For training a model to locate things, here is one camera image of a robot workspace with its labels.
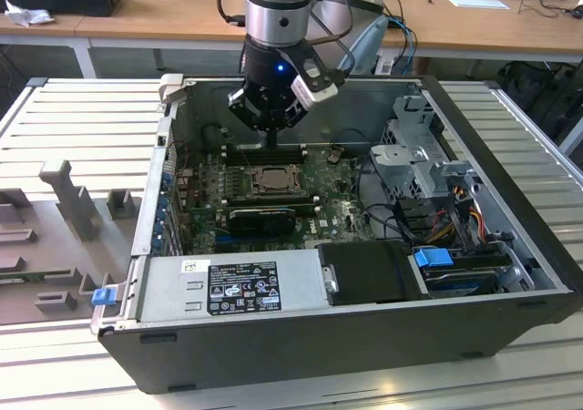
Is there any metal socket cover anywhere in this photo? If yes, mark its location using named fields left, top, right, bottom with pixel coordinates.
left=249, top=164, right=305, bottom=197

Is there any blue cable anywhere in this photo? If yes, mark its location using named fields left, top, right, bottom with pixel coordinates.
left=385, top=15, right=418, bottom=75

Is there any grey parts rack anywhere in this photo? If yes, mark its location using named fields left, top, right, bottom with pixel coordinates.
left=0, top=159, right=140, bottom=327

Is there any crumpled white paper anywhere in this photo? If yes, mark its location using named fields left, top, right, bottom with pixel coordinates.
left=4, top=0, right=56, bottom=28

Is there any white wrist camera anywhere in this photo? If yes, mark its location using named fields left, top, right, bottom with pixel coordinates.
left=291, top=75, right=341, bottom=111

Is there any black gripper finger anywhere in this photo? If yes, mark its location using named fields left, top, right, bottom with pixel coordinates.
left=227, top=86, right=273, bottom=149
left=271, top=101, right=308, bottom=149

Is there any wooden desk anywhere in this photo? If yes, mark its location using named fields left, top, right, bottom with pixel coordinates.
left=0, top=0, right=583, bottom=64

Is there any grey power supply unit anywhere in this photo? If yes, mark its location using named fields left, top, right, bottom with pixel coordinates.
left=136, top=248, right=330, bottom=323

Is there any silver metal drive cage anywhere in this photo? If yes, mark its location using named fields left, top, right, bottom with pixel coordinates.
left=368, top=93, right=484, bottom=201

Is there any black graphics card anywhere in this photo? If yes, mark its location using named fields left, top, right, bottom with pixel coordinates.
left=227, top=207, right=297, bottom=236

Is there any yellow and red wire bundle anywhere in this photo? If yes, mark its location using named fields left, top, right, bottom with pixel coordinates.
left=427, top=200, right=486, bottom=242

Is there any CPU socket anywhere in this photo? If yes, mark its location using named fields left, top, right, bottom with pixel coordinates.
left=248, top=163, right=307, bottom=198

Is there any black RAM slot row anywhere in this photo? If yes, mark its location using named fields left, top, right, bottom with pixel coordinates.
left=226, top=148, right=308, bottom=166
left=229, top=193, right=320, bottom=215

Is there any blue disk carrier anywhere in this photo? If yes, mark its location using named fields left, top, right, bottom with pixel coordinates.
left=413, top=247, right=453, bottom=271

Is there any black open PC case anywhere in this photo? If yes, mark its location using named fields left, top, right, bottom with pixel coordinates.
left=90, top=73, right=583, bottom=395

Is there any green motherboard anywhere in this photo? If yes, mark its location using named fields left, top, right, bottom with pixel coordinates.
left=175, top=148, right=393, bottom=254

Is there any pale blue teach pendant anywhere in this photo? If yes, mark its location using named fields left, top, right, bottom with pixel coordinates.
left=346, top=15, right=389, bottom=75

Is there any pale blue paper sheet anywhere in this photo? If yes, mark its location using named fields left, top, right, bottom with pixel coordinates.
left=447, top=0, right=509, bottom=11

